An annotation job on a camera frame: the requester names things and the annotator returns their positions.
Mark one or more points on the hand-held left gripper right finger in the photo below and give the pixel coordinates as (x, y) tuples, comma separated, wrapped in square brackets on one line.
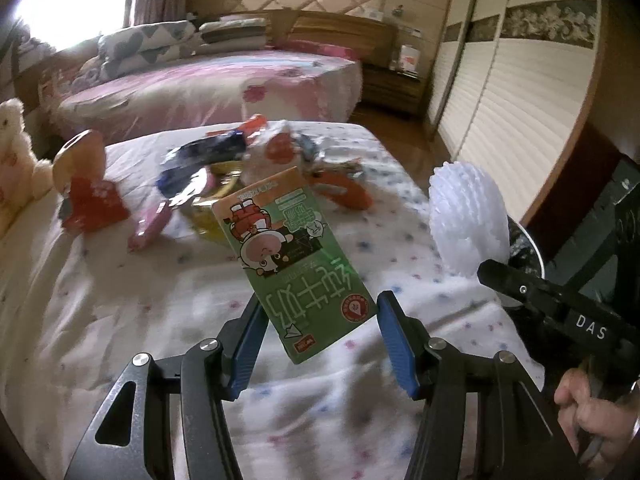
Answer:
[(397, 347)]

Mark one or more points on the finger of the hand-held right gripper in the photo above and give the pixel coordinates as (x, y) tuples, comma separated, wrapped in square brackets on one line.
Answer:
[(520, 287)]

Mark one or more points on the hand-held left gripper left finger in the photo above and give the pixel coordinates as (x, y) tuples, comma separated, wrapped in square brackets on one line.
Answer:
[(245, 352)]

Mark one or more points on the black lined trash bin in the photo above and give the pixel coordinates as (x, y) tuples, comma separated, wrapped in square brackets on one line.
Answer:
[(526, 247)]

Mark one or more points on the white foam fruit net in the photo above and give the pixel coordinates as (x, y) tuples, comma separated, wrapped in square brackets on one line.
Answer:
[(467, 220)]

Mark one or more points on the green milk carton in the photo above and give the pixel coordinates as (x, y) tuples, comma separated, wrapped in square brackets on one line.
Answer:
[(295, 270)]

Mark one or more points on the person's right hand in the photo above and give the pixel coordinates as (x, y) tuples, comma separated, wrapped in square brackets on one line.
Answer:
[(597, 412)]

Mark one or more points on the bed with white floral sheet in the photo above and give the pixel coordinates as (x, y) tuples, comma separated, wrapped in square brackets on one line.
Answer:
[(125, 310)]

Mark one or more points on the yellow snack wrapper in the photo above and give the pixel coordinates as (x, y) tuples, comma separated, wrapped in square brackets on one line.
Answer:
[(210, 202)]

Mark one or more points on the pink snack packet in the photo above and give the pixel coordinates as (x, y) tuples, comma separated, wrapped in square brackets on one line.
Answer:
[(150, 222)]

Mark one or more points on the orange snack wrapper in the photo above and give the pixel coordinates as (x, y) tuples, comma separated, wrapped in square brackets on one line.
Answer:
[(342, 187)]

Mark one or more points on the blue snack wrapper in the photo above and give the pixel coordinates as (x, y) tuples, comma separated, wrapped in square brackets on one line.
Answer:
[(200, 157)]

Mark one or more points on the white sliding door wardrobe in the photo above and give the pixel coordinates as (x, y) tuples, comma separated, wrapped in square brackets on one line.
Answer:
[(525, 85)]

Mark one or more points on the red and white plastic bag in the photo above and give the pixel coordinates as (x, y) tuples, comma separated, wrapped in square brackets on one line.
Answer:
[(277, 147)]

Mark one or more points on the red snack packet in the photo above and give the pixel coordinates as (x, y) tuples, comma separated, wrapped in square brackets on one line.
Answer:
[(92, 200)]

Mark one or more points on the wooden nightstand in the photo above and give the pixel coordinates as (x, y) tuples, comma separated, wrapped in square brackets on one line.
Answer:
[(392, 87)]

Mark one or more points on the white and red box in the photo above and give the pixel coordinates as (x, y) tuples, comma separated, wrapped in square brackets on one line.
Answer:
[(409, 57)]

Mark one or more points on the tan round toy head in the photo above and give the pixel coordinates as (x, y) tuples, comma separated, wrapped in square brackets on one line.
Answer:
[(77, 152)]

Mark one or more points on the bed with pink floral sheet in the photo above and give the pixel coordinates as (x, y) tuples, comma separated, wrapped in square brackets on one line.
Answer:
[(200, 90)]

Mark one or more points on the cream plush toy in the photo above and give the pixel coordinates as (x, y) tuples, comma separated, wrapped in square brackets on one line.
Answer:
[(17, 150)]

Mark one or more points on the pink pillow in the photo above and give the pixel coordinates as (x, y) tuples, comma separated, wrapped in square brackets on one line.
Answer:
[(320, 50)]

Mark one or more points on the wooden headboard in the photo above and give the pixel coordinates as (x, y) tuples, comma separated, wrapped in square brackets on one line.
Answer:
[(340, 27)]

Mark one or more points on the folded striped blankets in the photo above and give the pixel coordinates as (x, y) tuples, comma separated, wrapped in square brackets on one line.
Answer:
[(235, 32)]

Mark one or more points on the heart pattern pillows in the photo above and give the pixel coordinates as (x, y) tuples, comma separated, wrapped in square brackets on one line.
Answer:
[(145, 42)]

